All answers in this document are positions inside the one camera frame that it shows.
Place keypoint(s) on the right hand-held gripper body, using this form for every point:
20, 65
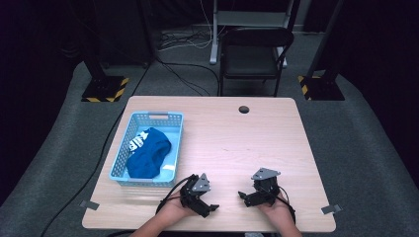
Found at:
267, 184

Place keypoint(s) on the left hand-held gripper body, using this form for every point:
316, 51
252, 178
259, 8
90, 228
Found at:
194, 191

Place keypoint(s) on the blue garment with white print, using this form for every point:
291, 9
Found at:
148, 158

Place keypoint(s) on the light blue plastic basket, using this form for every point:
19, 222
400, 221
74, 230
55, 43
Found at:
146, 123

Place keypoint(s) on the person's left hand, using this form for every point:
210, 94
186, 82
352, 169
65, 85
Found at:
174, 210

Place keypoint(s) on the person's right hand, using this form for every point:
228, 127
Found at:
278, 212

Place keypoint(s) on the grey tape tab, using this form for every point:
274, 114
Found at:
89, 205
331, 209

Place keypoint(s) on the black stand with striped base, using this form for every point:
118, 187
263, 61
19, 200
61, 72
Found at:
324, 87
103, 87

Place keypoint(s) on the black folding chair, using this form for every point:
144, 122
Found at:
252, 59

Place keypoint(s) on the white metal stand frame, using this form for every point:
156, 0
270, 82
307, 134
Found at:
214, 49

